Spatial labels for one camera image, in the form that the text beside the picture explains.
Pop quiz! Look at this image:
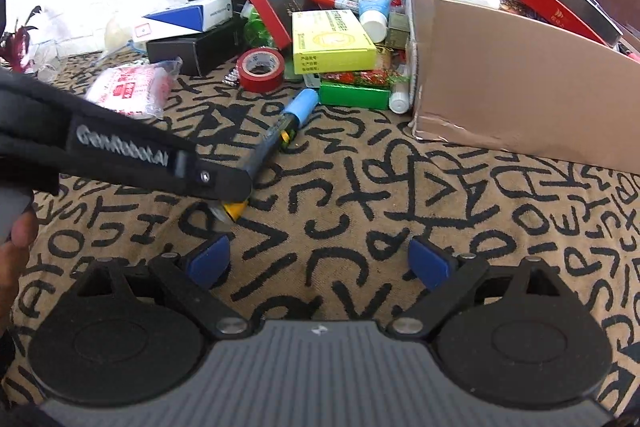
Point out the cardboard box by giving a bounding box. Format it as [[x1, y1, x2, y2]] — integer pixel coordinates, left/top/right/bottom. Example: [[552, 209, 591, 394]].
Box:
[[406, 0, 640, 176]]

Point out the green plastic bottle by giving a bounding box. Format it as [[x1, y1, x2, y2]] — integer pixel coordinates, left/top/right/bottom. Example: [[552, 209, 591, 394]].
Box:
[[241, 2, 277, 48]]

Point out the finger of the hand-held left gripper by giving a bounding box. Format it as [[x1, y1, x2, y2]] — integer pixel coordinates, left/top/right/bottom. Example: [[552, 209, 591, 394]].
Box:
[[171, 151, 254, 204]]

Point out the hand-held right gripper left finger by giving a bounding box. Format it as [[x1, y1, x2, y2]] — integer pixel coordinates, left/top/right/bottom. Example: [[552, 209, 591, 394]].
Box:
[[75, 234, 256, 341]]

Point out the clear plastic wrapping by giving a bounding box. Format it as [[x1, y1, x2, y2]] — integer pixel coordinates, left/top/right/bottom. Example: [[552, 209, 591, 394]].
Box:
[[22, 7, 108, 82]]

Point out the white blue cream tube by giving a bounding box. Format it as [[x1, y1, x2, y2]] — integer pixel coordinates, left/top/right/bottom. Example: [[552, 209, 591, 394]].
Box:
[[357, 0, 395, 44]]

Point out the dark red feather ornament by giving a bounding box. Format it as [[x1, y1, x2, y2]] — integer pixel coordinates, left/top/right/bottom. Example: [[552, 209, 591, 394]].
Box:
[[0, 6, 43, 72]]

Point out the blue capped yellow black marker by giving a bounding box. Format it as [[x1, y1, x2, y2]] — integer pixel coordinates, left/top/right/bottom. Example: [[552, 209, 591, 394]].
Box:
[[220, 89, 320, 223]]

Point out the olive green small box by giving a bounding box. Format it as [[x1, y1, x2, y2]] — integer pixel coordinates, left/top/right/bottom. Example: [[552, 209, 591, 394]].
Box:
[[384, 9, 412, 50]]

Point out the small white bottle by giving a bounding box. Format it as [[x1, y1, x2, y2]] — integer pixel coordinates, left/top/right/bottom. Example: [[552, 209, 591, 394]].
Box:
[[389, 81, 412, 114]]

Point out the person's left hand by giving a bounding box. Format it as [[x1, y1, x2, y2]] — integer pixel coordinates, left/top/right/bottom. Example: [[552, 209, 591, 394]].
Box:
[[0, 206, 40, 338]]

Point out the red tape roll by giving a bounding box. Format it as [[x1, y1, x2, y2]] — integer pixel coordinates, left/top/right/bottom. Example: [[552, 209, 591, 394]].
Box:
[[237, 47, 286, 93]]

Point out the white red printed plastic packet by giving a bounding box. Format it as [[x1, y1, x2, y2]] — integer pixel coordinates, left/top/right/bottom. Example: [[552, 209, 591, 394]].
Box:
[[84, 59, 184, 120]]

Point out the red green candy packet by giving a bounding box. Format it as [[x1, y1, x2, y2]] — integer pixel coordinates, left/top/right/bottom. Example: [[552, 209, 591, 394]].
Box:
[[320, 68, 396, 88]]

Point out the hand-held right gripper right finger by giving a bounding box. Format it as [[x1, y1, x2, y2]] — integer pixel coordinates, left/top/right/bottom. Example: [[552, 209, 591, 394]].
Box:
[[387, 236, 568, 341]]

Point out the red framed gift box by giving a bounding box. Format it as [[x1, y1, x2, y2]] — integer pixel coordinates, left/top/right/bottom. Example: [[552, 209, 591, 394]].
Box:
[[238, 0, 327, 52]]

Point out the yellow green medicine box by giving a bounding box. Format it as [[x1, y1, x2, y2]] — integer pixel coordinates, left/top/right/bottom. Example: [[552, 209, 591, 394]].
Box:
[[291, 9, 378, 75]]

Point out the white blue box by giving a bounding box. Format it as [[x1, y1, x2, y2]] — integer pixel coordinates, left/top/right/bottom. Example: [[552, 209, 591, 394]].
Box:
[[133, 0, 235, 42]]

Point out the large black box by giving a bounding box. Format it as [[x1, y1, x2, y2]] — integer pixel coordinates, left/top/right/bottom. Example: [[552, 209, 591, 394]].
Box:
[[145, 18, 247, 78]]

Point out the letter patterned beige cloth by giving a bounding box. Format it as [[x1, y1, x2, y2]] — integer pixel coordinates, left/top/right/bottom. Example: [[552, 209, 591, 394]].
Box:
[[0, 49, 640, 413]]

